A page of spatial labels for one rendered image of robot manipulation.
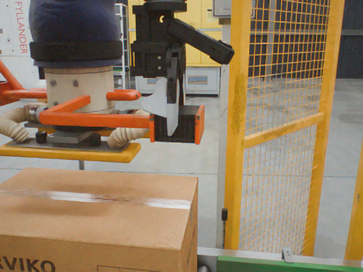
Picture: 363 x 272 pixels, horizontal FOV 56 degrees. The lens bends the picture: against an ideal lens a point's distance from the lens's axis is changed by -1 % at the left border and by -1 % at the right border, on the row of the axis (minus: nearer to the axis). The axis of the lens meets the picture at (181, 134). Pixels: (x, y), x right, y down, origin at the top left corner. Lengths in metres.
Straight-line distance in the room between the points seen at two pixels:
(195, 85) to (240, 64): 7.05
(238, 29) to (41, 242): 0.87
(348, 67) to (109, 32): 11.65
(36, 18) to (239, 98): 0.70
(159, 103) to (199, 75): 7.66
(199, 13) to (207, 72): 1.35
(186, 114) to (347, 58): 11.77
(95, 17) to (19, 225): 0.52
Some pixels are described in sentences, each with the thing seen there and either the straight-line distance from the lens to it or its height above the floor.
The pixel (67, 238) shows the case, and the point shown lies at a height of 0.95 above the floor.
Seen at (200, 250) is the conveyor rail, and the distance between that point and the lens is 1.39.
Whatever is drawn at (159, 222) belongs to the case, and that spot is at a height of 0.95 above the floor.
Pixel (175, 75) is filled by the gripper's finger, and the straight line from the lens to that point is 0.54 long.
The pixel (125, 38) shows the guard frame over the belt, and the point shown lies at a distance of 8.85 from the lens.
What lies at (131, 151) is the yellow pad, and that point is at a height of 1.13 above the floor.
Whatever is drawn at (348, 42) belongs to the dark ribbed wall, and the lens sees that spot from 12.24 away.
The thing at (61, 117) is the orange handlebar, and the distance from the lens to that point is 0.66.
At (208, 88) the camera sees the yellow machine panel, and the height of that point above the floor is 0.22.
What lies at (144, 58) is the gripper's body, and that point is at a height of 1.35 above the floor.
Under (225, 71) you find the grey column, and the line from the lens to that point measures 1.76.
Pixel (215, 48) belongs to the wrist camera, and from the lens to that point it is 0.56.
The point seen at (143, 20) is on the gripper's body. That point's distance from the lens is 0.58.
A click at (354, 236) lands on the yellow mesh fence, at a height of 0.66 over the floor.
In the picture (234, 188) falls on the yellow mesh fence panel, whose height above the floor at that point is 0.83.
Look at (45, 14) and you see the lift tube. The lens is 0.84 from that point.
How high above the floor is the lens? 1.38
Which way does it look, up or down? 16 degrees down
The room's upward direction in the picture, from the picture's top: straight up
